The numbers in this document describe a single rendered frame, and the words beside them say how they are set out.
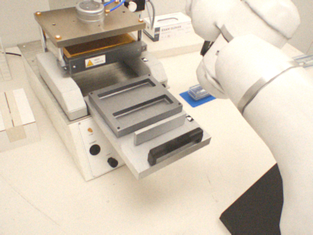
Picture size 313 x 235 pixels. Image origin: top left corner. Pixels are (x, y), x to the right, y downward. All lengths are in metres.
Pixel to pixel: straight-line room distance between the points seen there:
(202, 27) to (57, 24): 0.43
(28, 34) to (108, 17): 0.69
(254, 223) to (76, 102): 0.56
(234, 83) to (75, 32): 0.51
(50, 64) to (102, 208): 0.44
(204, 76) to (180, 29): 0.96
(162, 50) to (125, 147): 0.80
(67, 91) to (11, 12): 0.75
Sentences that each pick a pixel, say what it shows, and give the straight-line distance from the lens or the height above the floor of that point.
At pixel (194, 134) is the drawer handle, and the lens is 0.68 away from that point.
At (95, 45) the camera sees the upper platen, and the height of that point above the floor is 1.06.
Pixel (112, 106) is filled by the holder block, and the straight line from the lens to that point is 0.75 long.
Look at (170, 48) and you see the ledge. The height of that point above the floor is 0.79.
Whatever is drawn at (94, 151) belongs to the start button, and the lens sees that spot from 0.85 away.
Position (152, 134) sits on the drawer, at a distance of 0.69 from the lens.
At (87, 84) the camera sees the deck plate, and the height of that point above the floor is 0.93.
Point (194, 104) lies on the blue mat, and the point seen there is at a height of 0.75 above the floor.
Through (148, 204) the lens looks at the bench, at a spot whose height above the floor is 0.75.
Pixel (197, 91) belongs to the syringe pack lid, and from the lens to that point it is 1.17.
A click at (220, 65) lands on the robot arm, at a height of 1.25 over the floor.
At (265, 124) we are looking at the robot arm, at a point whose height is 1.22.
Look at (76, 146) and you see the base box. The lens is 0.84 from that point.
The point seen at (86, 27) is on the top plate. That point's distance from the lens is 0.85.
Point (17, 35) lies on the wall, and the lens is 1.53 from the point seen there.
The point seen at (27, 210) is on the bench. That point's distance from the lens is 0.88.
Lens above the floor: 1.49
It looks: 43 degrees down
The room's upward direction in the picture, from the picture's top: 7 degrees clockwise
